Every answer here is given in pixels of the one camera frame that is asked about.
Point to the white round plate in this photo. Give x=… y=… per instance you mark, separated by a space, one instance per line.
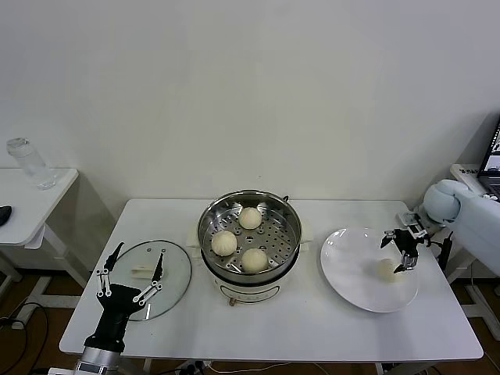
x=351 y=269

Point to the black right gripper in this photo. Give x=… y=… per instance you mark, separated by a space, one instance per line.
x=406 y=242

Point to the stainless steel steamer basket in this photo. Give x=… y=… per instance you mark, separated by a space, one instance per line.
x=281 y=250

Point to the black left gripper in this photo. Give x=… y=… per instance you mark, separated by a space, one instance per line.
x=115 y=316

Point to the open laptop computer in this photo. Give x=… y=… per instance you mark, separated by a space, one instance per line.
x=492 y=164

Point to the white electric cooker base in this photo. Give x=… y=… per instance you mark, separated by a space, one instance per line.
x=250 y=291

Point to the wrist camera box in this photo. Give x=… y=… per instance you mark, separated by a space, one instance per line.
x=62 y=371
x=412 y=222

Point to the clear plastic water bottle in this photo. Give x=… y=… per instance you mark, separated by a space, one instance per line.
x=33 y=164

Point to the black computer mouse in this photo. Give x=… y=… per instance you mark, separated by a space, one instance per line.
x=4 y=215

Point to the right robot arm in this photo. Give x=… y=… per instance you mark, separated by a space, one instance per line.
x=476 y=222

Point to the white steamed baozi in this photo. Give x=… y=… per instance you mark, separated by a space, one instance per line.
x=254 y=260
x=386 y=271
x=224 y=243
x=250 y=217

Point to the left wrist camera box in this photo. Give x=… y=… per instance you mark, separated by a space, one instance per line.
x=62 y=371

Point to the round glass lid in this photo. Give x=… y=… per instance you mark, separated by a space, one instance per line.
x=176 y=273

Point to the white side table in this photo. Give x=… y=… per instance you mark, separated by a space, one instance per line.
x=27 y=203

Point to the white power strip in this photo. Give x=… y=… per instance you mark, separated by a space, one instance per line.
x=195 y=366

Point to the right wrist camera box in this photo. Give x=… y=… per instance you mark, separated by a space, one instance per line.
x=412 y=222

